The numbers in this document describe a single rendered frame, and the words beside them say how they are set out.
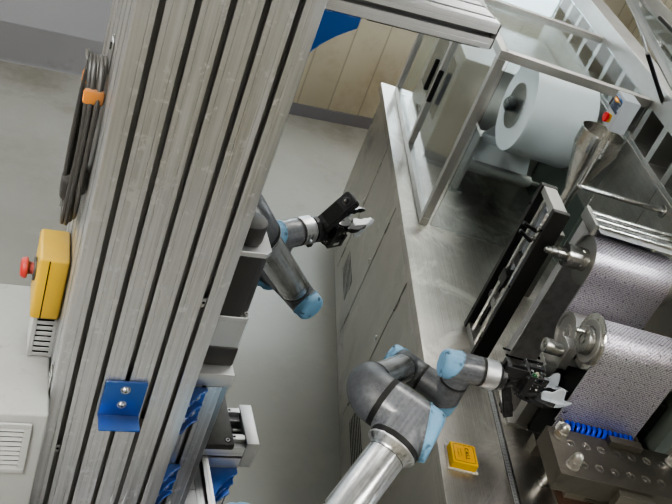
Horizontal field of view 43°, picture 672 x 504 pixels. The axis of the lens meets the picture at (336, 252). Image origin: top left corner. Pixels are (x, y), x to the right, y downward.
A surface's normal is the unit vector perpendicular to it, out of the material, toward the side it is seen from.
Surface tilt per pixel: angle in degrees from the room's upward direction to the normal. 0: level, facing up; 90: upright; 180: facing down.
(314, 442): 0
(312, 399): 0
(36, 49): 90
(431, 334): 0
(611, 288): 92
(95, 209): 90
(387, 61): 90
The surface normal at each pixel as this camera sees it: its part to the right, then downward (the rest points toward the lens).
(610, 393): 0.02, 0.57
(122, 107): 0.24, 0.61
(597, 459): 0.33, -0.78
